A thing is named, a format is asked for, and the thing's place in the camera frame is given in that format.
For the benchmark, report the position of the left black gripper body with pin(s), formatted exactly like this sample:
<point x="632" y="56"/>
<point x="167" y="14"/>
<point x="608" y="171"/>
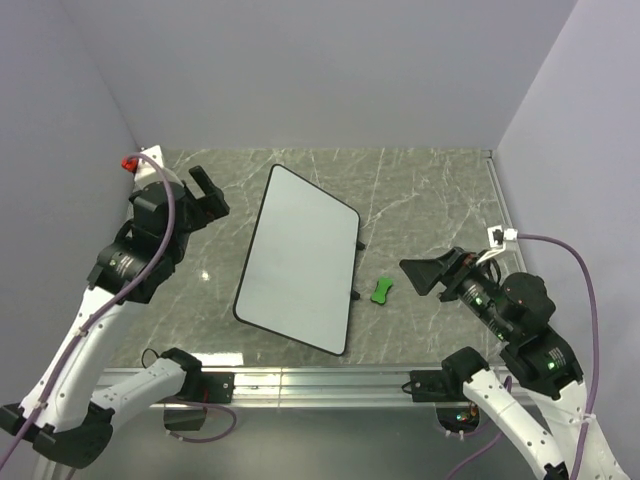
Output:
<point x="203" y="209"/>

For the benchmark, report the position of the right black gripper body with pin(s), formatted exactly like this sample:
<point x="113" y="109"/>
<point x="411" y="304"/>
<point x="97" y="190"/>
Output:
<point x="470" y="283"/>

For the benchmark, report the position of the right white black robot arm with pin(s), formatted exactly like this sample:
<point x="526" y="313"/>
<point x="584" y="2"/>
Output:
<point x="568" y="443"/>

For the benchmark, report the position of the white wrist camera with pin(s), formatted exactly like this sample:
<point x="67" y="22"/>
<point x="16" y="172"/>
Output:
<point x="502" y="239"/>
<point x="142" y="170"/>

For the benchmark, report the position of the right side aluminium rail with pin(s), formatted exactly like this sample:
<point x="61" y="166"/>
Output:
<point x="504" y="212"/>

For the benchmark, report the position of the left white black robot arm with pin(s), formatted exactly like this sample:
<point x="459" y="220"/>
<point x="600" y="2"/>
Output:
<point x="65" y="417"/>

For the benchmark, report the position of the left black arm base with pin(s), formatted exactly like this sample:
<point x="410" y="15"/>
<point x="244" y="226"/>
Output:
<point x="213" y="387"/>

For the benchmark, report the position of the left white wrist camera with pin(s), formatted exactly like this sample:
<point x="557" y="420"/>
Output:
<point x="142" y="170"/>

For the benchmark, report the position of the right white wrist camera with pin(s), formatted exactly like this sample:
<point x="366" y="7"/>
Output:
<point x="502" y="239"/>

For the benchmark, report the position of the aluminium mounting rail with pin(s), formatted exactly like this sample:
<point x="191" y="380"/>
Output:
<point x="358" y="386"/>

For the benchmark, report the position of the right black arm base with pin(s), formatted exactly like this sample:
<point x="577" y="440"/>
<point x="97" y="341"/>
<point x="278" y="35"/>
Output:
<point x="430" y="386"/>

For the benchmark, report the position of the green whiteboard eraser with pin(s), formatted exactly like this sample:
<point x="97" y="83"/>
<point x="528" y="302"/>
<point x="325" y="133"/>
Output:
<point x="381" y="290"/>

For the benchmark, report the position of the white whiteboard black frame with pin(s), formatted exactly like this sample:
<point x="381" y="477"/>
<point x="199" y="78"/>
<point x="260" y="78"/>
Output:
<point x="298" y="276"/>

